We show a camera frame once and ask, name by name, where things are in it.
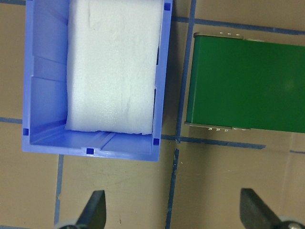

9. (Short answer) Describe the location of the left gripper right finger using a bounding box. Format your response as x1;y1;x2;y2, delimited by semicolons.
239;188;281;229

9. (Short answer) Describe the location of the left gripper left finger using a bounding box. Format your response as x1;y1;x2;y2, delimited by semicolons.
75;190;106;229

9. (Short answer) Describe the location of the green conveyor belt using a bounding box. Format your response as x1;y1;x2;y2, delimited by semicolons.
185;33;305;133

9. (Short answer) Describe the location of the left blue plastic bin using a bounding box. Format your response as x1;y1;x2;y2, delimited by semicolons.
22;0;173;162

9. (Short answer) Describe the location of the white foam pad left bin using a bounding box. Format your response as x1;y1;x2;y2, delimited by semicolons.
65;0;163;135

